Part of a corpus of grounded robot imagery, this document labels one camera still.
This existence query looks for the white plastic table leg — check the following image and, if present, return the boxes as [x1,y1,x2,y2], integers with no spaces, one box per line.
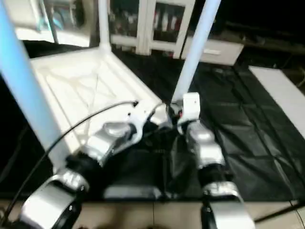
[171,0,222,108]
[98,0,112,51]
[0,0,70,167]

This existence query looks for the white plastic table top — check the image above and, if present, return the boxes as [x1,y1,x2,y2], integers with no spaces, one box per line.
[30,45,165,153]

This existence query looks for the black work mat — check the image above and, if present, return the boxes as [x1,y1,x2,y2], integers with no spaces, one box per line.
[0,38,305,201]

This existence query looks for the white drawer unit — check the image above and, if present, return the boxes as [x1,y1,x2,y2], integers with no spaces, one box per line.
[183,36,244,66]

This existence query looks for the white glass door cabinet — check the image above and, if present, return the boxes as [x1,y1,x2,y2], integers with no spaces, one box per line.
[107,0,196,57]

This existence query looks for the white flat board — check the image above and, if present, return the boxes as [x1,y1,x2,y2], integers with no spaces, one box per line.
[249,66,305,127]

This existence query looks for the black stand leg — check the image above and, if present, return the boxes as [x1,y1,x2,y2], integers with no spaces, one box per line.
[255,203,305,224]

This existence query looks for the colourful toy box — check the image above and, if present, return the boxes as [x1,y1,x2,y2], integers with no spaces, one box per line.
[48,0,86,29]

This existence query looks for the white framed glass door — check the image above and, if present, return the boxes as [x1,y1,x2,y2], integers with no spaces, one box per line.
[12,0,98,47]

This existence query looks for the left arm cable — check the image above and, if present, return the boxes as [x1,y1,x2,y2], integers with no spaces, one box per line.
[0,100,140,220]

